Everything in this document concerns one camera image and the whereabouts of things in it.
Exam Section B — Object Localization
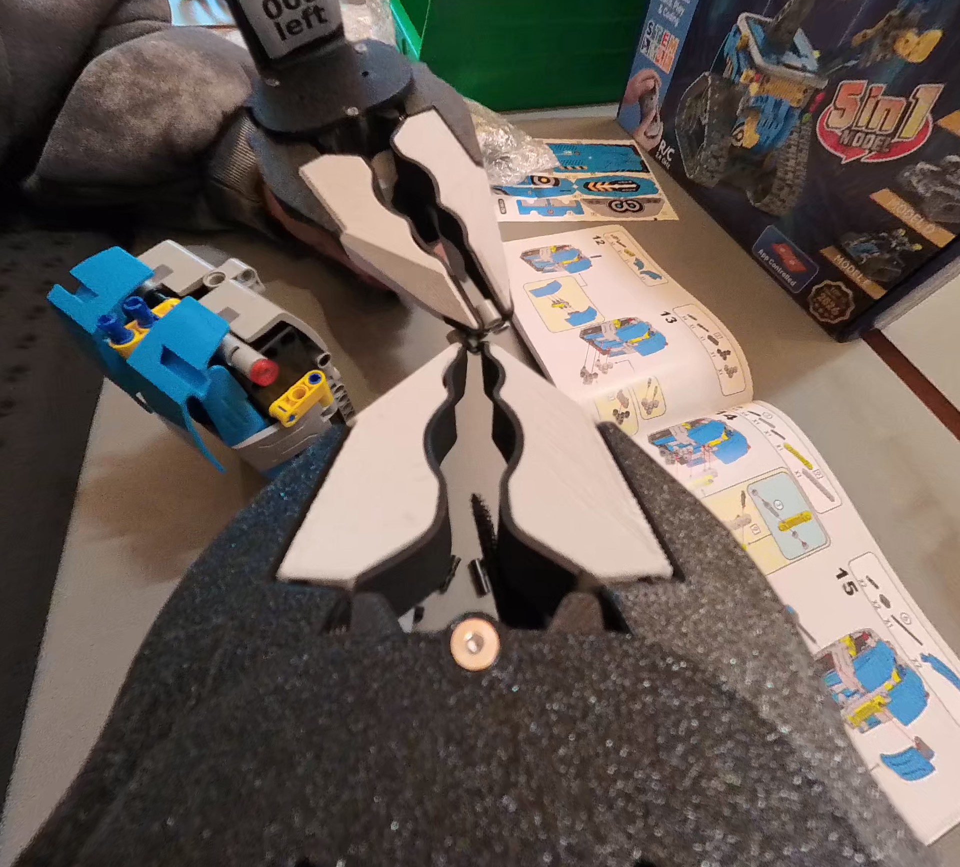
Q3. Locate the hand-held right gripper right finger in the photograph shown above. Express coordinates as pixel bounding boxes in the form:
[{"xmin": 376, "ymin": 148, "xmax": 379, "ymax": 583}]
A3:
[{"xmin": 482, "ymin": 344, "xmax": 674, "ymax": 587}]

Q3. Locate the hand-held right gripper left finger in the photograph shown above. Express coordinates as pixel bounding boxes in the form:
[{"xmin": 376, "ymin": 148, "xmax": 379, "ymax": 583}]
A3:
[{"xmin": 277, "ymin": 344, "xmax": 466, "ymax": 588}]

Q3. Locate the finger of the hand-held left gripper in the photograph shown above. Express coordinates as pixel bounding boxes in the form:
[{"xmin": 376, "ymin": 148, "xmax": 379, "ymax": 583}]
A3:
[
  {"xmin": 390, "ymin": 108, "xmax": 516, "ymax": 330},
  {"xmin": 298, "ymin": 153, "xmax": 483, "ymax": 330}
]

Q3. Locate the building instruction booklet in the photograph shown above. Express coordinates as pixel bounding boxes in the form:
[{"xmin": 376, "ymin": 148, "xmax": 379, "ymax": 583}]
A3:
[{"xmin": 501, "ymin": 225, "xmax": 960, "ymax": 846}]

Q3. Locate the person's left forearm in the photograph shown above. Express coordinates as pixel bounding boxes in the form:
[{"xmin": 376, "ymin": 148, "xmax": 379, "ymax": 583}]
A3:
[{"xmin": 30, "ymin": 42, "xmax": 271, "ymax": 238}]

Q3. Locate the grey desk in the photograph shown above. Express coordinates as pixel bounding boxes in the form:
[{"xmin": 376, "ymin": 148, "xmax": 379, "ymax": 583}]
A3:
[{"xmin": 0, "ymin": 102, "xmax": 960, "ymax": 867}]

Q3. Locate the person's left hand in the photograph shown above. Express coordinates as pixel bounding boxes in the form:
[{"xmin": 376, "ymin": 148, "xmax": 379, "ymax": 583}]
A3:
[{"xmin": 264, "ymin": 194, "xmax": 404, "ymax": 294}]

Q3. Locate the clear bubble wrap bag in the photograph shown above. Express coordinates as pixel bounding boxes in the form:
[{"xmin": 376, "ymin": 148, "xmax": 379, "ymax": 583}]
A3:
[{"xmin": 363, "ymin": 0, "xmax": 560, "ymax": 187}]

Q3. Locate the blue sticker sheet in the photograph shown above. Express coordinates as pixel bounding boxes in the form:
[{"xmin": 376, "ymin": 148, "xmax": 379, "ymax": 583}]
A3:
[{"xmin": 491, "ymin": 139, "xmax": 680, "ymax": 223}]

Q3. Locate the green plastic bin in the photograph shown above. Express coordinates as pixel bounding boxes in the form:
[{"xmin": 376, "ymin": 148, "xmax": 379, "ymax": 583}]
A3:
[{"xmin": 378, "ymin": 0, "xmax": 661, "ymax": 112}]

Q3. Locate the grey blue toy robot body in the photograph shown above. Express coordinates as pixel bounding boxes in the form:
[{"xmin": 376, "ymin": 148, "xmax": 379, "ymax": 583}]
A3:
[{"xmin": 46, "ymin": 240, "xmax": 357, "ymax": 482}]

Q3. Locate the dark toy kit box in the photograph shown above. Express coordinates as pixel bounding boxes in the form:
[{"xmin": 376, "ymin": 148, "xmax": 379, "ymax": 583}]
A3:
[{"xmin": 616, "ymin": 0, "xmax": 960, "ymax": 345}]

